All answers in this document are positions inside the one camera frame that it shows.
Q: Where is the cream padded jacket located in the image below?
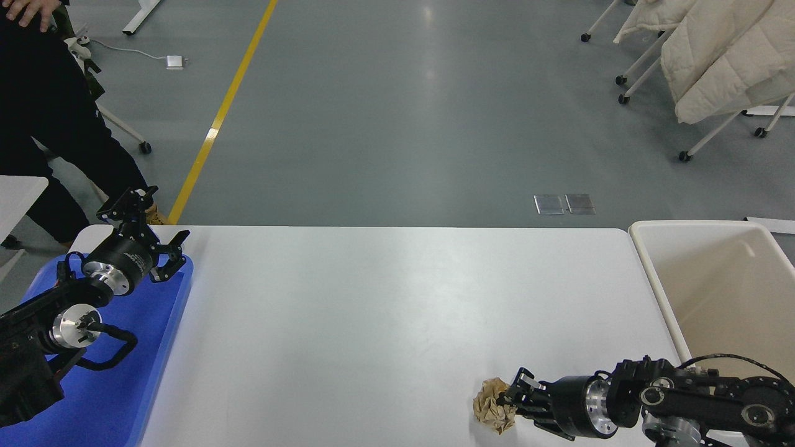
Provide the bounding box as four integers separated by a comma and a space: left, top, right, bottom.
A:
675, 0, 795, 125
660, 0, 774, 103
615, 0, 696, 44

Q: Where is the white wheeled chair frame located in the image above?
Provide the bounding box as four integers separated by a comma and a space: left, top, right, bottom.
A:
581, 0, 622, 43
678, 93, 795, 163
615, 28, 678, 105

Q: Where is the small white side table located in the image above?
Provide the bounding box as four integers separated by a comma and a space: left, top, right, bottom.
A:
0, 176, 49, 249

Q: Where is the dark green garment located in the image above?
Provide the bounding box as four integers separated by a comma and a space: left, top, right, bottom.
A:
53, 12, 106, 100

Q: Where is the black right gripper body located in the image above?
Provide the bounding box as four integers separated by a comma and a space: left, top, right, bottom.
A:
549, 375, 598, 440

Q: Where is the white floor cable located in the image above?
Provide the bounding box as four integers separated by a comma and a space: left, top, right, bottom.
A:
90, 38, 168, 61

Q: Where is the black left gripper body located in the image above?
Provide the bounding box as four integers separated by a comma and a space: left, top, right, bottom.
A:
93, 231, 161, 287

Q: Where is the white desk leg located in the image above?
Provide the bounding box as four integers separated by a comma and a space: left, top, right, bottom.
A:
122, 0, 162, 35

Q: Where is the person's left hand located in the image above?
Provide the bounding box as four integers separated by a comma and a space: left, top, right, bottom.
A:
3, 0, 60, 32

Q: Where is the large pale plastic bin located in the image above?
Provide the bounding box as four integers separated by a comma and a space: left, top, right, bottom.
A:
629, 220, 795, 435

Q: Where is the tan paper ball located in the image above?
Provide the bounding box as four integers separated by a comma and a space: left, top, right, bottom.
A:
472, 377, 517, 435

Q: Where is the white flat board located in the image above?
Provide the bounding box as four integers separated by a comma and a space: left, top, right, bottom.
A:
744, 216, 795, 235

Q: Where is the grey chair with white frame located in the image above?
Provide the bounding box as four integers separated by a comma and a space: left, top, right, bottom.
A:
62, 37, 153, 205

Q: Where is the blue plastic tray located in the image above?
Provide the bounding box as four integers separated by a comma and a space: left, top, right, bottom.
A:
0, 253, 194, 447

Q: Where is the person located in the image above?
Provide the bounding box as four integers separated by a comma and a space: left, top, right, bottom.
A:
0, 0, 168, 246

